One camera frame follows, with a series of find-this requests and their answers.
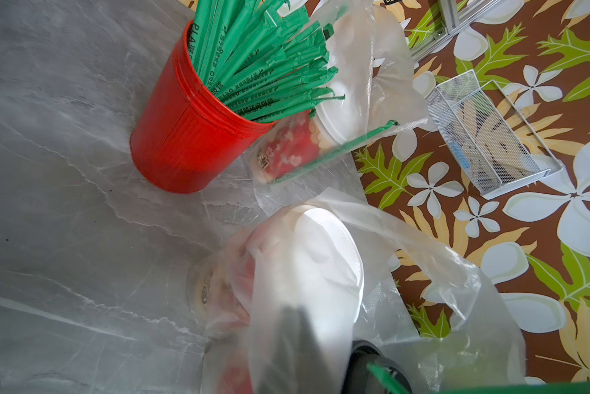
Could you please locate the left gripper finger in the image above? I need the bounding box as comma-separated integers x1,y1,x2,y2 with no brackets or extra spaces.
260,307,334,394

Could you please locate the green wrapped straws bundle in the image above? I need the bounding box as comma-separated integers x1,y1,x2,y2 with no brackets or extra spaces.
188,1,340,124

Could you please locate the red plastic straw cup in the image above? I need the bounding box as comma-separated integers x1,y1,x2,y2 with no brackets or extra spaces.
130,23,274,194

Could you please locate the red cup white lid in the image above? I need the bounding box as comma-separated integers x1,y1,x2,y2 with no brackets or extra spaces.
186,204,365,337
249,100,366,184

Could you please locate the red cup white lid front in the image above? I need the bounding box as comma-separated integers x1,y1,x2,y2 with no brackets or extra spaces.
249,100,366,184

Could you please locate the red cup black lid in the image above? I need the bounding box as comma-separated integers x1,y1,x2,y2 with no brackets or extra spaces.
341,340,412,393

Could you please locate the white mesh basket right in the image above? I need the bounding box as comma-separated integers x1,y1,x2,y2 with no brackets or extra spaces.
426,70,565,200

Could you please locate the clear plastic bag back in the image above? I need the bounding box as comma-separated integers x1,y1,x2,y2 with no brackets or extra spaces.
200,189,526,393

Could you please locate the clear plastic carrier bag front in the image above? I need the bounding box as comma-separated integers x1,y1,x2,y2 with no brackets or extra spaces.
245,1,428,196

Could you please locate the green straw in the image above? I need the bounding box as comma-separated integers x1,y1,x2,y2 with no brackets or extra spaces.
271,120,400,184
365,361,590,394

